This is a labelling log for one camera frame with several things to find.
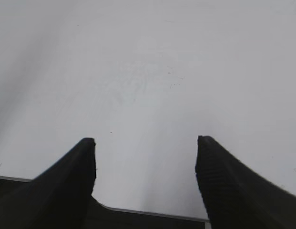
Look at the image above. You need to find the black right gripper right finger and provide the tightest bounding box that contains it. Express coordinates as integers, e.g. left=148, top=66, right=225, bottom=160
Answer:
left=195, top=136, right=296, bottom=229

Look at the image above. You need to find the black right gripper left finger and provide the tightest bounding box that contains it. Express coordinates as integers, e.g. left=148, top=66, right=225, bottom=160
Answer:
left=0, top=138, right=96, bottom=229

